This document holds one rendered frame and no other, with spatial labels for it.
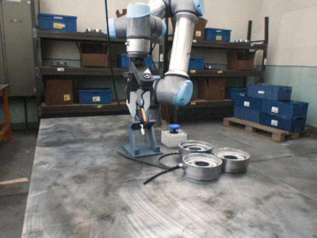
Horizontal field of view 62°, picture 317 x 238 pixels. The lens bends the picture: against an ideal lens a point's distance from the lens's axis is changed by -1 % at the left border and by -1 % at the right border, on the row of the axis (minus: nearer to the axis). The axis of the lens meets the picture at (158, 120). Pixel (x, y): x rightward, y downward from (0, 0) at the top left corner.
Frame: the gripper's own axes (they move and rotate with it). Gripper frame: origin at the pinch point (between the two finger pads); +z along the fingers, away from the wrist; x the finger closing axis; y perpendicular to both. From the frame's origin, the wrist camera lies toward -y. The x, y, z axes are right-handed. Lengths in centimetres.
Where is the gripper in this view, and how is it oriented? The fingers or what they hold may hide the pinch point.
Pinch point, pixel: (139, 114)
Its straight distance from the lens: 89.6
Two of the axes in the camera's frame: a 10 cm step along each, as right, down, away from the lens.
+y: -4.2, -2.0, 8.9
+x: -9.1, 0.6, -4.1
